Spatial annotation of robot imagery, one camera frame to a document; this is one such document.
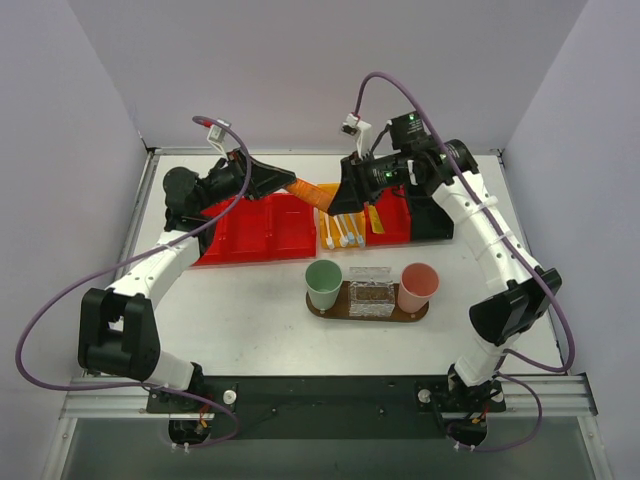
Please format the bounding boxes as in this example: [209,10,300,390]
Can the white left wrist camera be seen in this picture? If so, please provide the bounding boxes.
[207,119,231,156]

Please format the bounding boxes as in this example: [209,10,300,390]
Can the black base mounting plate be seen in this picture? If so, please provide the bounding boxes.
[146,375,506,443]

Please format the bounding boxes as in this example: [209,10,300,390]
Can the aluminium table frame rail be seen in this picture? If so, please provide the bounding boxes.
[40,146,599,480]

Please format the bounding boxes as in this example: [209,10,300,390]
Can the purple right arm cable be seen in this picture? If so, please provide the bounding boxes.
[354,72,575,454]

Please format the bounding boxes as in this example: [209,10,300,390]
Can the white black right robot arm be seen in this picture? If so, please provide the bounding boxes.
[327,112,561,387]

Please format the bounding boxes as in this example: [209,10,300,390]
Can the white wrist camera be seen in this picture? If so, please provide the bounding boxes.
[207,119,231,156]
[340,113,374,158]

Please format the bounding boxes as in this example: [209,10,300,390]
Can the red toothpaste bin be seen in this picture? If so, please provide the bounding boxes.
[364,187,411,247]

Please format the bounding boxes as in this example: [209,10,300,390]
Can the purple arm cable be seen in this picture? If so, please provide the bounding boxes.
[354,72,575,454]
[15,115,254,450]

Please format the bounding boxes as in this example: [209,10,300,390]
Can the yellow toothpaste tube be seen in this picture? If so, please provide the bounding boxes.
[368,204,385,235]

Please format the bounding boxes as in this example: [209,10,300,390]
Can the black bin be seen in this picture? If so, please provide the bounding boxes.
[406,193,454,242]

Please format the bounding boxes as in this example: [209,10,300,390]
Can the white toothbrush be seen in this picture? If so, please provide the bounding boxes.
[332,215,350,248]
[324,213,335,250]

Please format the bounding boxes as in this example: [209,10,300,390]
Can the orange toothpaste tube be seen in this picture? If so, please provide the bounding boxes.
[285,178,334,213]

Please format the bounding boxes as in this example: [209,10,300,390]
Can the clear textured glass holder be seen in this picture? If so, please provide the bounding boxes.
[348,267,396,319]

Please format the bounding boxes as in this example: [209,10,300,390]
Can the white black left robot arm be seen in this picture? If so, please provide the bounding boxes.
[78,149,297,391]

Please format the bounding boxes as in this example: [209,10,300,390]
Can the pink cup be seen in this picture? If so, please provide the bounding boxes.
[397,263,440,314]

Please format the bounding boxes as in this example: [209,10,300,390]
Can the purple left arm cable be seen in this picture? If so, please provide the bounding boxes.
[15,115,254,450]

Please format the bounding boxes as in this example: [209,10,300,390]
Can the green cup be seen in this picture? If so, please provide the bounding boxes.
[305,259,343,310]

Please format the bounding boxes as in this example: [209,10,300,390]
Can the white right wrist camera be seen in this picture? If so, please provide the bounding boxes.
[340,113,374,158]

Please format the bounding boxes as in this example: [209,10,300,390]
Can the brown oval wooden tray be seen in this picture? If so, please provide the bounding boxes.
[306,281,429,323]

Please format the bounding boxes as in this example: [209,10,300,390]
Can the yellow bin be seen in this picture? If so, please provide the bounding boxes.
[318,182,369,250]

